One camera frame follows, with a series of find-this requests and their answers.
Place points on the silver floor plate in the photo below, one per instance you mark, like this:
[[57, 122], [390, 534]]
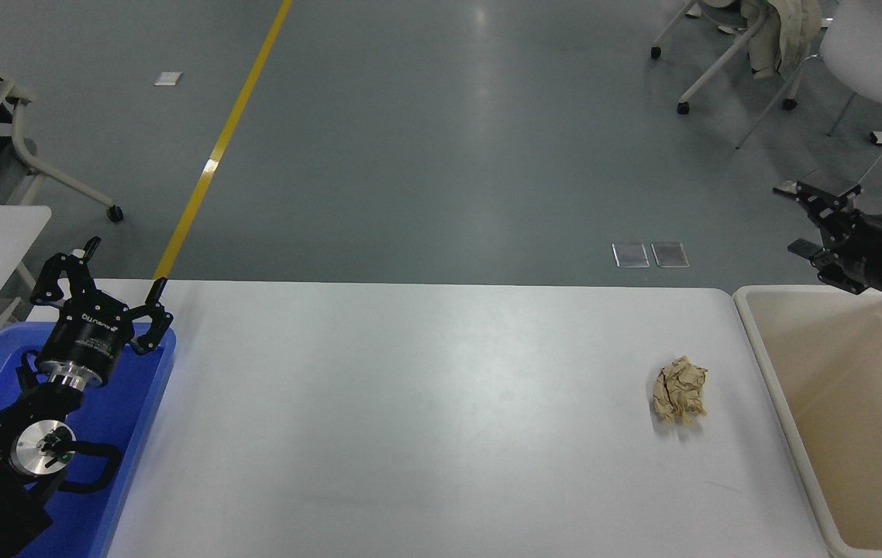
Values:
[[670, 255], [631, 255]]

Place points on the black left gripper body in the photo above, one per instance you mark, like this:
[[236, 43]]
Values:
[[92, 337]]

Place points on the blue plastic tray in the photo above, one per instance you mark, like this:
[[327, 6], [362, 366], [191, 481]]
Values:
[[127, 418]]

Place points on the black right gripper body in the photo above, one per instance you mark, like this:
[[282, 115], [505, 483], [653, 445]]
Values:
[[867, 252]]

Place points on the crumpled tan paper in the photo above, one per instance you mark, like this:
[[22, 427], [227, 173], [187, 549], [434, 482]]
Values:
[[680, 390]]

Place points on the white rolling chair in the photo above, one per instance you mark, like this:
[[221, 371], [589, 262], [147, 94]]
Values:
[[115, 212], [682, 107]]

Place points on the white paper slip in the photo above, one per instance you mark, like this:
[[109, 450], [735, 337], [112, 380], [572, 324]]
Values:
[[167, 78]]

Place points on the large pale plastic bin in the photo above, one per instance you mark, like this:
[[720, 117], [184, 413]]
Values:
[[844, 403]]

